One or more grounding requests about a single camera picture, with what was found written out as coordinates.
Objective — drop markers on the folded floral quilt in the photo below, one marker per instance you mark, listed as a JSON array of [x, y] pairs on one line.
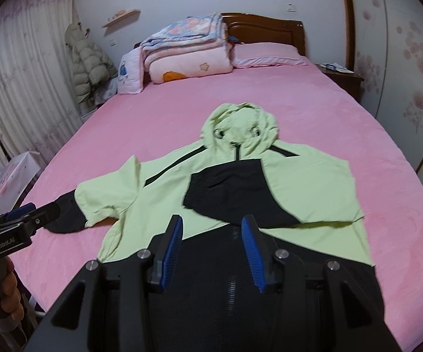
[[189, 29]]

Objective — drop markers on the green and black hooded jacket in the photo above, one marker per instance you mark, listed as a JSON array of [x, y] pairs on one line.
[[152, 198]]

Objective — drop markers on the wooden wall shelf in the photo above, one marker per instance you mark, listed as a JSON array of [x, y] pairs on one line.
[[121, 17]]

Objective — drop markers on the colourful small cloth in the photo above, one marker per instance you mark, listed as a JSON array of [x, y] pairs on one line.
[[229, 39]]

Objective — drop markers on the person's left hand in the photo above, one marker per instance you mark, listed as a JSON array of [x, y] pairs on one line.
[[8, 289]]

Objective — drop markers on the white cardboard box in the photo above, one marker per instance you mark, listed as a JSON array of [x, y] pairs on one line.
[[13, 176]]

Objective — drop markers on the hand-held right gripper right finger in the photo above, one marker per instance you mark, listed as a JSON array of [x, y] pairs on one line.
[[251, 253]]

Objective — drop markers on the papers and blue item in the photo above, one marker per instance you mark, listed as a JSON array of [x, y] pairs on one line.
[[334, 67]]

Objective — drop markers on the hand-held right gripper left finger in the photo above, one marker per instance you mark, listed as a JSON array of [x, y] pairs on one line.
[[171, 251]]

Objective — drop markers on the white wall switch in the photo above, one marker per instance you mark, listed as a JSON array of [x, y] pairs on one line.
[[291, 7]]

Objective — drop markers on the folded pink cartoon quilt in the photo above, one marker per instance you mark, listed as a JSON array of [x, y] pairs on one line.
[[196, 64]]

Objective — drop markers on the pale green puffer coat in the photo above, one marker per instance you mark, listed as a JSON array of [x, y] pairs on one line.
[[88, 66]]

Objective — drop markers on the wooden nightstand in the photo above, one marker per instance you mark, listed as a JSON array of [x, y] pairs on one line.
[[347, 80]]

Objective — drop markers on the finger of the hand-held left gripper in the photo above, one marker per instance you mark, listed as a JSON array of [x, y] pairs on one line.
[[46, 214], [20, 212]]

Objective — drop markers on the floral print wardrobe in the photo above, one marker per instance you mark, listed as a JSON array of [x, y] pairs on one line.
[[409, 44]]

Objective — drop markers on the wooden headboard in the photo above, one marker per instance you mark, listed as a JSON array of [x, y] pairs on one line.
[[270, 31]]

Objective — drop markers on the small cartoon print pillow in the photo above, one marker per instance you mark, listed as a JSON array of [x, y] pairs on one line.
[[130, 73]]

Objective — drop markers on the wooden door frame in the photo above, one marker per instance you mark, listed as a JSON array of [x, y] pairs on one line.
[[349, 14]]

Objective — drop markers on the bed with pink sheet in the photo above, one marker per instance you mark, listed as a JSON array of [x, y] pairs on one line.
[[343, 135]]

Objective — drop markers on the pink pillow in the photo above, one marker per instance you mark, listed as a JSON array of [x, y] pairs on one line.
[[266, 55]]

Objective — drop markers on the white pink curtain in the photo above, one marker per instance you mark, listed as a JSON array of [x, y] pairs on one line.
[[20, 80]]

